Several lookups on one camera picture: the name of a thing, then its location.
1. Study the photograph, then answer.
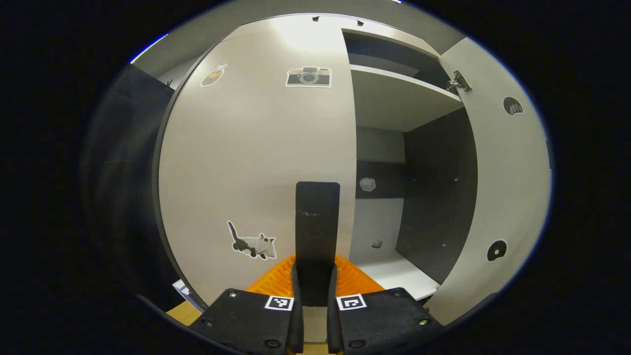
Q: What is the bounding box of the white cabinet bottom shelf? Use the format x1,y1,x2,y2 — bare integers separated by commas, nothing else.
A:
352,249,441,301

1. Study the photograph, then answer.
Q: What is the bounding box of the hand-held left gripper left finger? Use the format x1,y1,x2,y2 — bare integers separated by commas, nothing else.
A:
189,254,304,355

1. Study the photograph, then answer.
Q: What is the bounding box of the white shoe cabinet door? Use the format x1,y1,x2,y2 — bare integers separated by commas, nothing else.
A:
158,14,358,309
425,37,553,326

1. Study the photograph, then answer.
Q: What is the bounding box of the black backdrop cloth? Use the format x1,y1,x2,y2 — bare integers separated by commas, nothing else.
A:
81,64,198,309

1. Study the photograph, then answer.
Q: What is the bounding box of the ceiling light strip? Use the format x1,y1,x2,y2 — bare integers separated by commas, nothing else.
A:
129,34,169,65

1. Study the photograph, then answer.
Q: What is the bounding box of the black drawer handle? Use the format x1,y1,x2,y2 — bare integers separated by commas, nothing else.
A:
312,15,365,27

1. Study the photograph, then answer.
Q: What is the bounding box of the metal door hinge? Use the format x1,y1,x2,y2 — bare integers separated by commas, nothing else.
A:
446,70,473,93

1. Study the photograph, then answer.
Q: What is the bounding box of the white cabinet shelf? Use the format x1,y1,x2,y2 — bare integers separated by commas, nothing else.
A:
352,249,441,301
349,64,465,133

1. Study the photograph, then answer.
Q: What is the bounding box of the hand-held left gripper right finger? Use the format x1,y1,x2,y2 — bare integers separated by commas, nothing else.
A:
327,254,444,355

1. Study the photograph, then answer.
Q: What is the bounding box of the black door handle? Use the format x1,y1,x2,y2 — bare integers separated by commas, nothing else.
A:
295,181,341,307

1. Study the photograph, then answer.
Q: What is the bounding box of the white double-door shoe cabinet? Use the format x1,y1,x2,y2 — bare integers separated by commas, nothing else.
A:
153,12,553,328

